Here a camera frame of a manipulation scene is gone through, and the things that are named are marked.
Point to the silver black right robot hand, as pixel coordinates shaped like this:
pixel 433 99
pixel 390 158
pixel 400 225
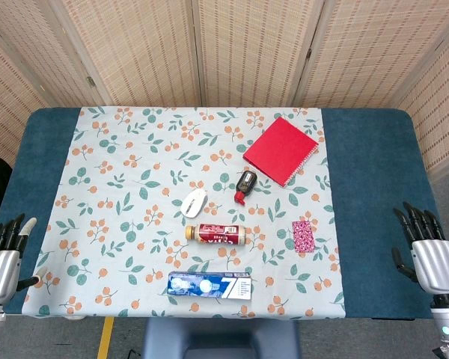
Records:
pixel 434 265

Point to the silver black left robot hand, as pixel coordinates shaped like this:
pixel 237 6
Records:
pixel 0 273

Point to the magenta white patterned card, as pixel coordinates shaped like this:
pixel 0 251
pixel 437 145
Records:
pixel 303 236

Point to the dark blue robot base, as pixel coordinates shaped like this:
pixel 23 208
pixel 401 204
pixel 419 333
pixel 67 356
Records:
pixel 220 338

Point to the blue table cover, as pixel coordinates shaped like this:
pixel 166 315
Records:
pixel 378 187

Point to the yellow floor tape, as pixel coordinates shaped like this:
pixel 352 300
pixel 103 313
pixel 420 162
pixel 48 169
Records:
pixel 105 338

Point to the floral print tablecloth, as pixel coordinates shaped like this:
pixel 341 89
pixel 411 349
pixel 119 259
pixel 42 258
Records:
pixel 134 224

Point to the red spiral notebook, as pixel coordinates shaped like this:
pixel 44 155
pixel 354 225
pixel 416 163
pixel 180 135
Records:
pixel 280 151

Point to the white computer mouse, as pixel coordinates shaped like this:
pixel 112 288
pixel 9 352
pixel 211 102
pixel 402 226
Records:
pixel 194 203

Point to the black ink bottle red cap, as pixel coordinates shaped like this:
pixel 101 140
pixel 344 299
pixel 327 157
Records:
pixel 245 181

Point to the blue white toothpaste box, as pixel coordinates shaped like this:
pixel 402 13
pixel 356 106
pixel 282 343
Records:
pixel 209 286

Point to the brass screen hinge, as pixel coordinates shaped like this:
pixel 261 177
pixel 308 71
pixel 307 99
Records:
pixel 309 52
pixel 91 81

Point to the red Costa coffee bottle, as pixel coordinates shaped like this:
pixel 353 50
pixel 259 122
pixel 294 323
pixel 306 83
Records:
pixel 217 234

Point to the woven bamboo folding screen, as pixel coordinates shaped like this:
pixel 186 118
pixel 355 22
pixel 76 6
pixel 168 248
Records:
pixel 153 56

